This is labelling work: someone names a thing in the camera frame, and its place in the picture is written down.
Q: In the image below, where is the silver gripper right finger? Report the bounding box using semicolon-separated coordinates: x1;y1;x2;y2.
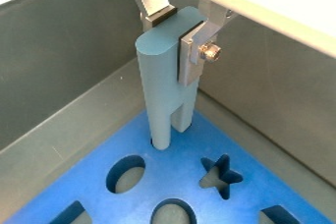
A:
179;0;238;86

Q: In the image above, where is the light blue square-circle peg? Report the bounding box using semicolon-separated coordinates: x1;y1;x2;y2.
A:
135;7;204;150

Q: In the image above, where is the blue shape-sorter block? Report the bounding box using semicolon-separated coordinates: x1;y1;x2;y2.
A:
4;113;332;224

